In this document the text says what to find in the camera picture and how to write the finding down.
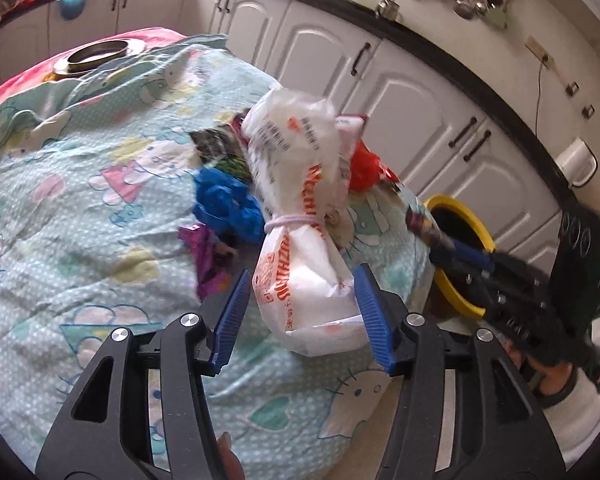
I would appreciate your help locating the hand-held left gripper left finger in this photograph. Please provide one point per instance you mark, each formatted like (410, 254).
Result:
(230, 315)

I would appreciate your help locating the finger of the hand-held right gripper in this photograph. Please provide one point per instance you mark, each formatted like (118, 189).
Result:
(460, 272)
(472, 255)

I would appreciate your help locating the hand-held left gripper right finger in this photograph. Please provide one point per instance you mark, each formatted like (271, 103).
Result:
(372, 310)

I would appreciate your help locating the yellow trash bin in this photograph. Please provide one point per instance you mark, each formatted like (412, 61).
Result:
(460, 207)

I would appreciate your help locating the large purple foil wrapper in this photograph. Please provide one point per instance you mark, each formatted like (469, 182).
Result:
(207, 260)

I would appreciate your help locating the small dark wrapper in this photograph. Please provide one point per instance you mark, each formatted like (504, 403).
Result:
(420, 221)

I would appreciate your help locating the white printed plastic bag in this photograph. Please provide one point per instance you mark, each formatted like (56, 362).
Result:
(300, 200)

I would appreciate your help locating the person's right forearm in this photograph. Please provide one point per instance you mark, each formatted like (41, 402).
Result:
(585, 420)

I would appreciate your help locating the person's right hand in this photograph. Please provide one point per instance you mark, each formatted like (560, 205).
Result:
(560, 380)

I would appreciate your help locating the person's left hand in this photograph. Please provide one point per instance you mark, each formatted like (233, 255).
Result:
(230, 460)

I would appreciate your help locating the white plastic container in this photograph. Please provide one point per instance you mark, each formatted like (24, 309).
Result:
(577, 162)

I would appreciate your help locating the crumpled blue plastic bag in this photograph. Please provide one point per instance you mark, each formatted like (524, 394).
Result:
(225, 200)

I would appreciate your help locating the red net bag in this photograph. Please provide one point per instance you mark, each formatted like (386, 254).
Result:
(367, 165)

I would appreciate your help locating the white kitchen cabinets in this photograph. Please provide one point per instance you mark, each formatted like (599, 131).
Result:
(420, 100)

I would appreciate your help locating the black and green wrapper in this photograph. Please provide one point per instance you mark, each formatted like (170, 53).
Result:
(215, 145)

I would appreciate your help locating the black countertop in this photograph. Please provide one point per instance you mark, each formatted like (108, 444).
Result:
(430, 37)

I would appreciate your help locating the small metal canister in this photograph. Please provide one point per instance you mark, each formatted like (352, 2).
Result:
(388, 10)

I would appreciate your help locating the metal basin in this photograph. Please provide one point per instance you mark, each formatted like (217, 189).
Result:
(100, 55)

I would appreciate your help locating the pink blanket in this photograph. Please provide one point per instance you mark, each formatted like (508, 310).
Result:
(25, 75)

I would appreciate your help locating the blue hanging object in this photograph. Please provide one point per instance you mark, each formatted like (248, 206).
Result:
(74, 5)

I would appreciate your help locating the small wall hook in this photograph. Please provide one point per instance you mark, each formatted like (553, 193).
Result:
(573, 88)
(589, 111)

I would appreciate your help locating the wall socket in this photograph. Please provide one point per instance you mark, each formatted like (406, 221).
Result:
(539, 50)

